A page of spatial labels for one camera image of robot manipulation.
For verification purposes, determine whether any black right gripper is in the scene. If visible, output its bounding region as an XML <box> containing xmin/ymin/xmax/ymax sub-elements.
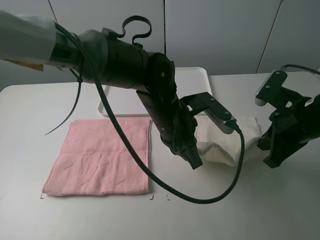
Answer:
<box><xmin>257</xmin><ymin>97</ymin><xmax>319</xmax><ymax>168</ymax></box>

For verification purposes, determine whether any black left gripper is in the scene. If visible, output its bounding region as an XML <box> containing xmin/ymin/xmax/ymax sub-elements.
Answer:
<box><xmin>160</xmin><ymin>97</ymin><xmax>203</xmax><ymax>170</ymax></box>

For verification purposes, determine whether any cream white towel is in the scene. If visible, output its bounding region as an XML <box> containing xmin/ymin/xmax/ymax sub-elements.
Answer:
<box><xmin>195</xmin><ymin>115</ymin><xmax>266</xmax><ymax>167</ymax></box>

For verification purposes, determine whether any pink towel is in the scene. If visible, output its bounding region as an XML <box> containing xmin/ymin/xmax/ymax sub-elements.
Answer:
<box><xmin>42</xmin><ymin>119</ymin><xmax>150</xmax><ymax>196</ymax></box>

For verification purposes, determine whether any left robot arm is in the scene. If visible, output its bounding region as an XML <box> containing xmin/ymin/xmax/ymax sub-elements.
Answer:
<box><xmin>0</xmin><ymin>11</ymin><xmax>202</xmax><ymax>169</ymax></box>

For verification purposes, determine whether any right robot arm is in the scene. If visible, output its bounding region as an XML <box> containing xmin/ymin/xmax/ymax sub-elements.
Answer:
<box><xmin>257</xmin><ymin>95</ymin><xmax>320</xmax><ymax>169</ymax></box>

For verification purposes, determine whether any white plastic tray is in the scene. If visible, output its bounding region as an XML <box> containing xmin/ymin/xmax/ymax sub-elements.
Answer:
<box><xmin>97</xmin><ymin>66</ymin><xmax>213</xmax><ymax>118</ymax></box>

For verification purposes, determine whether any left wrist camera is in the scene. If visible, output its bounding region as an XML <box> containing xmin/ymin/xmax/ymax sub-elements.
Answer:
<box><xmin>180</xmin><ymin>92</ymin><xmax>240</xmax><ymax>135</ymax></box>

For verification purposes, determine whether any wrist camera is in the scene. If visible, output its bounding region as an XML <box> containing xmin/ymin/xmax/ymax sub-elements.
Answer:
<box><xmin>254</xmin><ymin>70</ymin><xmax>303</xmax><ymax>110</ymax></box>
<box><xmin>180</xmin><ymin>92</ymin><xmax>240</xmax><ymax>135</ymax></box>

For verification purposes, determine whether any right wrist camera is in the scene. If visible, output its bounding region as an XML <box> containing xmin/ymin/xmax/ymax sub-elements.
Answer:
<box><xmin>254</xmin><ymin>70</ymin><xmax>303</xmax><ymax>110</ymax></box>

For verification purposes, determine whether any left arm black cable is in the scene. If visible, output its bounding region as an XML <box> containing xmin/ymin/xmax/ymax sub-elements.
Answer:
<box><xmin>44</xmin><ymin>23</ymin><xmax>245</xmax><ymax>205</ymax></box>

